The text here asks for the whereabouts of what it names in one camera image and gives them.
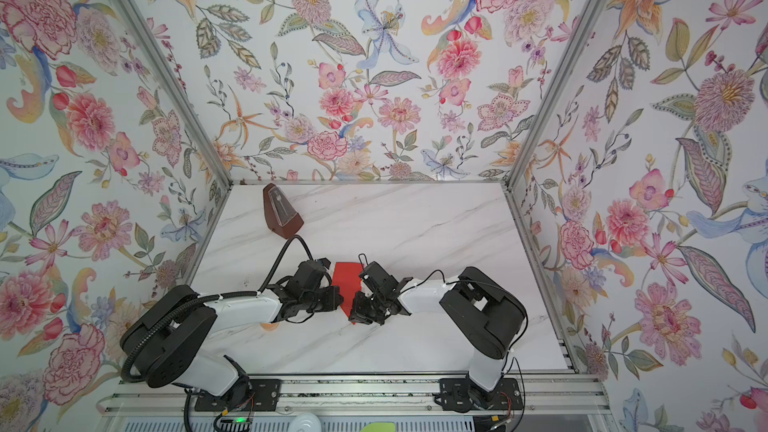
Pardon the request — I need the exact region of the red square paper sheet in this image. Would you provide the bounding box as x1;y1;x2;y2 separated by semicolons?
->
332;262;363;318

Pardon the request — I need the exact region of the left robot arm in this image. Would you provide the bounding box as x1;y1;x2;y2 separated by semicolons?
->
119;258;343;397

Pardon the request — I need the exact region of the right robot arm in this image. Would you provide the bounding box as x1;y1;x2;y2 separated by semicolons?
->
348;262;528;394

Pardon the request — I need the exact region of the brown wooden metronome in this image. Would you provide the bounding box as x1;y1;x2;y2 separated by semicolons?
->
263;184;304;239

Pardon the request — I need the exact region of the green object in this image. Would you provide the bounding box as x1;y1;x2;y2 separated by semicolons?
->
360;422;397;432

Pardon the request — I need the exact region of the white round object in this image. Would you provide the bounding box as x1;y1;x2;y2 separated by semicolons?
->
288;413;323;432

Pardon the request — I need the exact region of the black corrugated cable left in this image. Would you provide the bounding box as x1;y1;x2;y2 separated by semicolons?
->
119;234;316;432

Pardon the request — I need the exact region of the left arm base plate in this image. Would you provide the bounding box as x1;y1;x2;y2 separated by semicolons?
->
194;379;282;413

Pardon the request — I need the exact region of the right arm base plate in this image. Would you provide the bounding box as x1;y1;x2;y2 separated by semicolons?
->
433;377;524;413

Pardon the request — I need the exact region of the aluminium front rail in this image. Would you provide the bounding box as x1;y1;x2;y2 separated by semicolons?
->
95;373;613;418

